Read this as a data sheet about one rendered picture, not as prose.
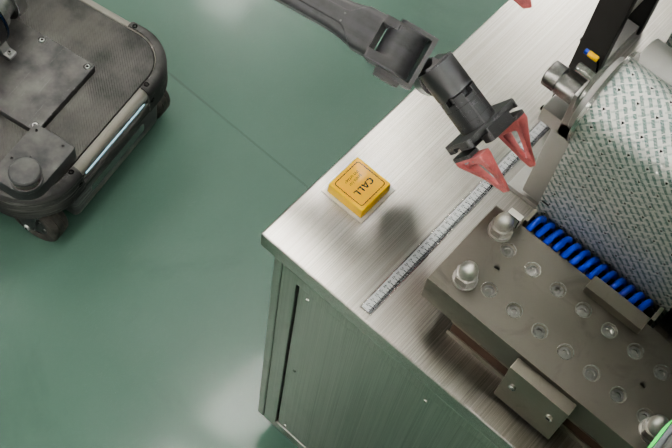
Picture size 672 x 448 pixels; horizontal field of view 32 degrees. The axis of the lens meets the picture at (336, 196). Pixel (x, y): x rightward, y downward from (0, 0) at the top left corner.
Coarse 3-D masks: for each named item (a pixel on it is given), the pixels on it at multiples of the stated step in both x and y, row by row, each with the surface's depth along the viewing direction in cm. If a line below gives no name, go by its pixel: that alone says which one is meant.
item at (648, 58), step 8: (656, 40) 163; (648, 48) 162; (656, 48) 162; (664, 48) 162; (640, 56) 161; (648, 56) 161; (656, 56) 161; (664, 56) 161; (648, 64) 161; (656, 64) 161; (664, 64) 161; (656, 72) 160; (664, 72) 160; (664, 80) 160
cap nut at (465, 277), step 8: (464, 264) 162; (472, 264) 161; (456, 272) 164; (464, 272) 162; (472, 272) 161; (456, 280) 164; (464, 280) 163; (472, 280) 163; (464, 288) 164; (472, 288) 164
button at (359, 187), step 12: (348, 168) 184; (360, 168) 184; (336, 180) 183; (348, 180) 183; (360, 180) 183; (372, 180) 184; (384, 180) 184; (336, 192) 183; (348, 192) 182; (360, 192) 182; (372, 192) 183; (384, 192) 184; (348, 204) 182; (360, 204) 181; (372, 204) 183; (360, 216) 182
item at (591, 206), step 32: (576, 160) 157; (544, 192) 168; (576, 192) 162; (608, 192) 157; (576, 224) 167; (608, 224) 162; (640, 224) 157; (608, 256) 167; (640, 256) 162; (640, 288) 167
